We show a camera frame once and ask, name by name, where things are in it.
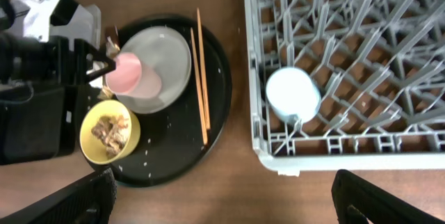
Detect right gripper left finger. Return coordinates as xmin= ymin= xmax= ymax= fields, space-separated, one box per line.
xmin=1 ymin=168 xmax=117 ymax=224

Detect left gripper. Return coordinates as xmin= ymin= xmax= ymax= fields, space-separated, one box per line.
xmin=1 ymin=0 xmax=116 ymax=86

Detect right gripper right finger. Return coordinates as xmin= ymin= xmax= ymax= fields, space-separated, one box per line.
xmin=331 ymin=169 xmax=444 ymax=224

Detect gold brown snack wrapper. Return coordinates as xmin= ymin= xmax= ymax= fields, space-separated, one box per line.
xmin=98 ymin=26 xmax=120 ymax=100

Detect pink cup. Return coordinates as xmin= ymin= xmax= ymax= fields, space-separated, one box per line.
xmin=105 ymin=53 xmax=162 ymax=99

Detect yellow bowl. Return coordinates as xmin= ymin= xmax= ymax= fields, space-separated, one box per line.
xmin=79 ymin=100 xmax=141 ymax=165

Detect food scraps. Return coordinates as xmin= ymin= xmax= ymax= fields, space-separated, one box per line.
xmin=91 ymin=115 xmax=129 ymax=158

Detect grey plate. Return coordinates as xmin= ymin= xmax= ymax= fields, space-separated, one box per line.
xmin=117 ymin=26 xmax=192 ymax=114

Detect blue cup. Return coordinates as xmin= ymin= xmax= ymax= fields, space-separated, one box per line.
xmin=266 ymin=67 xmax=321 ymax=124

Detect wooden chopstick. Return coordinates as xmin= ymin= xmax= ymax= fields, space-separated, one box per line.
xmin=191 ymin=29 xmax=208 ymax=146
xmin=197 ymin=8 xmax=211 ymax=130

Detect grey dishwasher rack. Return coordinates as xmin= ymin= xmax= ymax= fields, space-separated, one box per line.
xmin=244 ymin=0 xmax=444 ymax=176

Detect clear plastic bin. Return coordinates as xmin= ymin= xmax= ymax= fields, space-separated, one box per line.
xmin=49 ymin=0 xmax=102 ymax=51

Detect black rectangular tray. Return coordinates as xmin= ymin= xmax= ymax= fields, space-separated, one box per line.
xmin=1 ymin=85 xmax=78 ymax=166

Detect round black serving tray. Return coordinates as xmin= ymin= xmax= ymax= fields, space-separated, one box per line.
xmin=109 ymin=28 xmax=232 ymax=187

